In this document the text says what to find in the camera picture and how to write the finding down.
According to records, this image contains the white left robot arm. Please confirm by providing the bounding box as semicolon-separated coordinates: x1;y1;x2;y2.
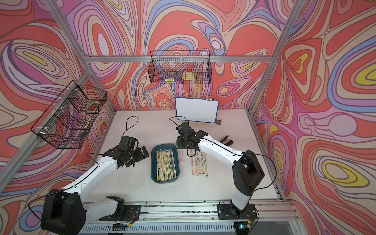
40;136;149;235

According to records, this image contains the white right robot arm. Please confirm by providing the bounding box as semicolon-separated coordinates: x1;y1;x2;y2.
176;121;265;219

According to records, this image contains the teal plastic storage box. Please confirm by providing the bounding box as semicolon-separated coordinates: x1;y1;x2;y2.
150;144;180;184

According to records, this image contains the small white whiteboard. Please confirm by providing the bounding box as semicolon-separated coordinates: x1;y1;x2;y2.
175;96;219;124

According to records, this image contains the black stapler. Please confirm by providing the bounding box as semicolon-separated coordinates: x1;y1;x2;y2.
219;135;234;146

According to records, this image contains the wooden whiteboard stand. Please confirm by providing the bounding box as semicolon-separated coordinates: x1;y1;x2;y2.
180;82;222;126

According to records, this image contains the black wire basket left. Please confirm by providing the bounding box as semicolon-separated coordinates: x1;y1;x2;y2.
30;81;107;149

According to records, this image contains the black wire basket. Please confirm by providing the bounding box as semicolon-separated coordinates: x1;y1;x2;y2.
148;50;212;84
30;81;107;149

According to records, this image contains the black wire basket back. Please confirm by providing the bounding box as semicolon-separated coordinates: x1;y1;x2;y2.
148;50;212;84

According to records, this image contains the aluminium frame post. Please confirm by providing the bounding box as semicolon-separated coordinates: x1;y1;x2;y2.
43;0;117;112

